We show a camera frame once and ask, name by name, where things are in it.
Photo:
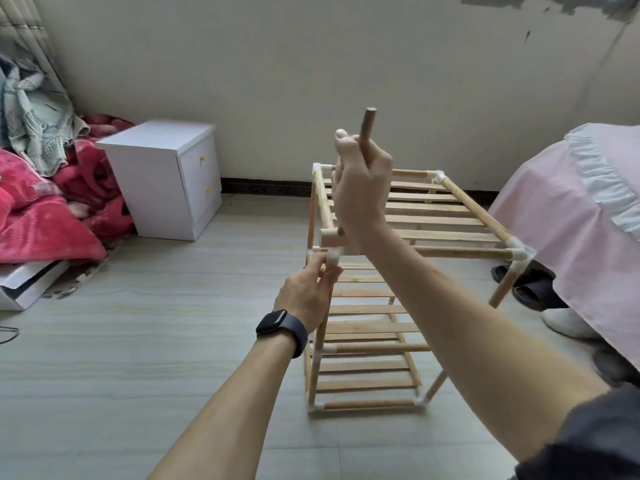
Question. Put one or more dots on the white box cabinet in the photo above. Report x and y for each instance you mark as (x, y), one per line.
(165, 180)

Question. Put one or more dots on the red fleece blanket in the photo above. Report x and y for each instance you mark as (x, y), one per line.
(55, 205)

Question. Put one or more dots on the white shoe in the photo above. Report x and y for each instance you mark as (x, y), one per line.
(570, 323)

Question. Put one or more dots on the green striped curtain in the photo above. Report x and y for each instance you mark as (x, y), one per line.
(25, 35)

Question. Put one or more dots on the person's right hand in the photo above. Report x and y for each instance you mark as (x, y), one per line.
(362, 195)

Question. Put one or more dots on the pink ruffled bed skirt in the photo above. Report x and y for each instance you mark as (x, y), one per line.
(590, 225)

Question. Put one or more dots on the wooden mallet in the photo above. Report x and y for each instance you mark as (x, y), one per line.
(367, 123)

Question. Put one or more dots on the black smartwatch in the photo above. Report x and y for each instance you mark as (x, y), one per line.
(282, 330)

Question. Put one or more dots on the person's black shirt sleeve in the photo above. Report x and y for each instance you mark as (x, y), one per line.
(590, 445)

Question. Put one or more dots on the pale green cloth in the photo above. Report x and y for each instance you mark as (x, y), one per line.
(35, 115)

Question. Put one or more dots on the flat white box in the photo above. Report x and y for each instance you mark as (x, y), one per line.
(30, 283)

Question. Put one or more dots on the dark shoe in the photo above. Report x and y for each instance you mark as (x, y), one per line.
(615, 367)

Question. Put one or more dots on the person's left forearm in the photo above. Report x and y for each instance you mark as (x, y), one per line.
(225, 415)

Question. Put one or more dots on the black slipper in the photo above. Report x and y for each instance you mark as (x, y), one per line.
(540, 293)
(505, 273)

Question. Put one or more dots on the person's right forearm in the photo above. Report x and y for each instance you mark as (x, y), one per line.
(470, 345)

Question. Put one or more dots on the person's left hand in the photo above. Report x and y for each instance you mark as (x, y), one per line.
(310, 295)

